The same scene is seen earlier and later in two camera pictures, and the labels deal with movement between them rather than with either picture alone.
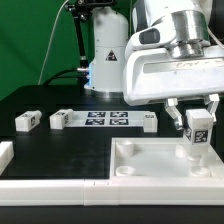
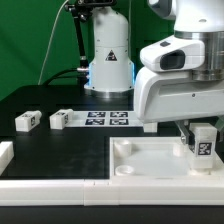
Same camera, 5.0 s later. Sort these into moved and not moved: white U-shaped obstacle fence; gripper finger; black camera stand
Moved: gripper finger
Not moved: black camera stand; white U-shaped obstacle fence
